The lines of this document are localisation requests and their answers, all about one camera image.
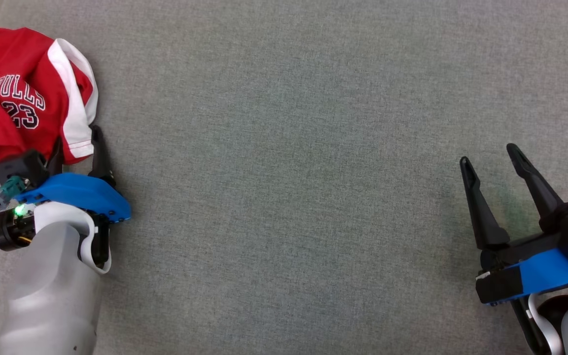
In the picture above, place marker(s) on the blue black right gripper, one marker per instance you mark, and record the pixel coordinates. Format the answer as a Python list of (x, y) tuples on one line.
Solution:
[(535, 273)]

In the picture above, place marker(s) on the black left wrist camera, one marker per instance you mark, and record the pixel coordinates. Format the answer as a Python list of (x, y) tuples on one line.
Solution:
[(22, 165)]

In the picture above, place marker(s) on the red Bulls 23 jersey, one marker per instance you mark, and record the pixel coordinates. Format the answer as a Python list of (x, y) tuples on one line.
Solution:
[(13, 64)]

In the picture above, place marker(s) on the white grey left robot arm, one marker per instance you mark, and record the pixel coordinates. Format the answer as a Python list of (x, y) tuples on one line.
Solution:
[(52, 286)]

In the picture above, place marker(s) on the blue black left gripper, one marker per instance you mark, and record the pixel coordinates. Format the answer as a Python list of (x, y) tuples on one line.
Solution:
[(82, 192)]

